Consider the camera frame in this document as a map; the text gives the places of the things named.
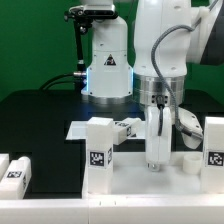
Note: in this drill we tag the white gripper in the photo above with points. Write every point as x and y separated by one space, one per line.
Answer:
157 137

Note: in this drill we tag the white desk top tray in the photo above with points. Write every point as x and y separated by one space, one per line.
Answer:
132 177

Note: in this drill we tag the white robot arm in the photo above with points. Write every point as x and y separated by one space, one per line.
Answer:
168 34

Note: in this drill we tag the white block far left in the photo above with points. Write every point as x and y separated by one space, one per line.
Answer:
4 163

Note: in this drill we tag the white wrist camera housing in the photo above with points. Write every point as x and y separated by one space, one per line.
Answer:
190 128

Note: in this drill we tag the white front wall bar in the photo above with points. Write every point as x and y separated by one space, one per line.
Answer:
202 209

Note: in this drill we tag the white marker base plate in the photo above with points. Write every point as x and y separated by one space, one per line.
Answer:
77 131

